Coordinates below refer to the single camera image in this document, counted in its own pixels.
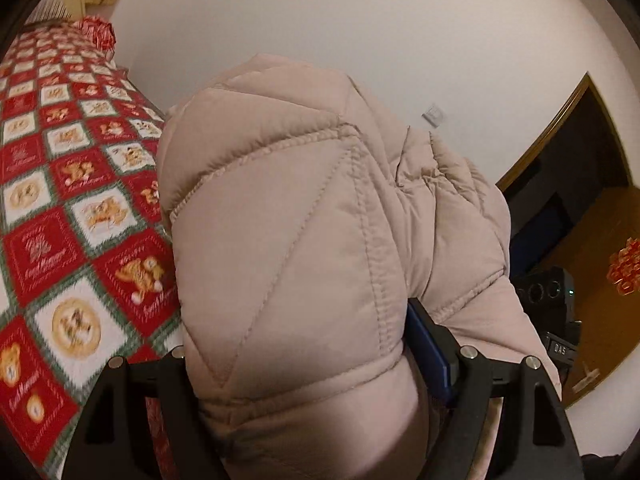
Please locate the brown wooden door frame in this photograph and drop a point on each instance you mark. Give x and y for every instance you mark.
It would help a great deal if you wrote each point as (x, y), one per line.
(550, 125)

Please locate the beige puffer jacket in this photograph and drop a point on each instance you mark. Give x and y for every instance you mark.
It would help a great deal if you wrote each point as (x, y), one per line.
(300, 235)

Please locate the red bear-print blanket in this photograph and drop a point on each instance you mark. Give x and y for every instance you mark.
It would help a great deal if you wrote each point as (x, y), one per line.
(45, 240)

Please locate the brown wooden door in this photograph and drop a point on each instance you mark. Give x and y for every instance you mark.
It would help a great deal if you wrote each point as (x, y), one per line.
(600, 320)

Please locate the white wall switch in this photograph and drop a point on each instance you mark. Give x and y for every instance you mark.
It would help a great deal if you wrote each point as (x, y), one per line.
(434, 114)

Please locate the black-and-white striped pillow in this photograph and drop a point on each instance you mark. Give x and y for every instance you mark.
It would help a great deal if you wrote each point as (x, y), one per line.
(47, 11)

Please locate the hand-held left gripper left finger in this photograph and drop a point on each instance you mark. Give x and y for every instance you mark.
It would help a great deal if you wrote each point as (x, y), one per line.
(170, 385)

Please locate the red paper door decoration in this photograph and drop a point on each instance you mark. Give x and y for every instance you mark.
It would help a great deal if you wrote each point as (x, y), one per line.
(624, 266)

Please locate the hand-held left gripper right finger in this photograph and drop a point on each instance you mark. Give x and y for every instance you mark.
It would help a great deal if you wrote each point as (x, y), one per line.
(430, 350)

